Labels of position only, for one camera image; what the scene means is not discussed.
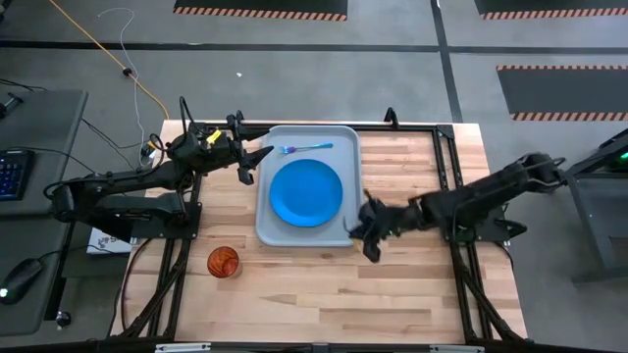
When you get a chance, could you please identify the grey desk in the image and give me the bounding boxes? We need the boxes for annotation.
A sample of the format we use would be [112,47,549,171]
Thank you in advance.
[0,89,89,218]
[0,210,74,338]

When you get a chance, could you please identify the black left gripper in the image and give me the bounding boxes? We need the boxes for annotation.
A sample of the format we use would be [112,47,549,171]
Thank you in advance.
[210,113,275,186]

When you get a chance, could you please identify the blue round plate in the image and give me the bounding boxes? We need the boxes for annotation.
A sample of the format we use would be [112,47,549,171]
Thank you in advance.
[268,158,344,228]

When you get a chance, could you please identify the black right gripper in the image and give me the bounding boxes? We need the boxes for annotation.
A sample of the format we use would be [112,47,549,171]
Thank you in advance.
[341,188,418,264]

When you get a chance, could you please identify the thin white cable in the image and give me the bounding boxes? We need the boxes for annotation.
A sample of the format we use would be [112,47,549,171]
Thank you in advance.
[96,7,148,158]

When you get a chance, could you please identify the yellow cable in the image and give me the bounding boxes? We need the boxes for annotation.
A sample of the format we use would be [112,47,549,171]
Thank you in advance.
[47,0,171,121]

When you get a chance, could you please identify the red translucent plastic cup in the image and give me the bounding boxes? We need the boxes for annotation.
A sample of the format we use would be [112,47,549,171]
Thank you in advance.
[206,245,240,279]

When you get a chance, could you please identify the silver aluminium bracket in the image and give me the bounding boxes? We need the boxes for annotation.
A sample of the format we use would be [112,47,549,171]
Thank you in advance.
[155,342,212,353]
[430,344,486,353]

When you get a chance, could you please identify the white printed box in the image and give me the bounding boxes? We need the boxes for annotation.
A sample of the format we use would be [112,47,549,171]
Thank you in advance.
[86,227,136,256]

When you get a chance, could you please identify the black metal cart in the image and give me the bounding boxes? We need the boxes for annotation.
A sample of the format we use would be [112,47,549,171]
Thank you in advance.
[539,127,628,285]

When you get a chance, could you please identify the blue plastic fork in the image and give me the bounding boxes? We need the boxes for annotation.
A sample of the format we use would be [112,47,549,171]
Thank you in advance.
[279,142,335,155]

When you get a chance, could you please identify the small black device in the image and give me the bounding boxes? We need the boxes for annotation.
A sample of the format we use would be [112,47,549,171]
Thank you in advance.
[0,92,25,120]

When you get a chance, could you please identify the black backlit keyboard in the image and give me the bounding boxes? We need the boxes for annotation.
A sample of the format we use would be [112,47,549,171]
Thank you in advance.
[0,149,36,202]

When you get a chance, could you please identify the black mat hazard striped edge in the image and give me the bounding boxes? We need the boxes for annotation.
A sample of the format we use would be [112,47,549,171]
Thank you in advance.
[496,64,628,123]
[473,0,628,21]
[172,0,348,23]

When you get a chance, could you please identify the grey plastic tray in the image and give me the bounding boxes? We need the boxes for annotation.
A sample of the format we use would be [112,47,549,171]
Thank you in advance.
[254,125,363,248]

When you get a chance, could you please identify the black computer mouse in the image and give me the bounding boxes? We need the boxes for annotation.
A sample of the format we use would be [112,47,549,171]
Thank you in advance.
[0,258,44,306]

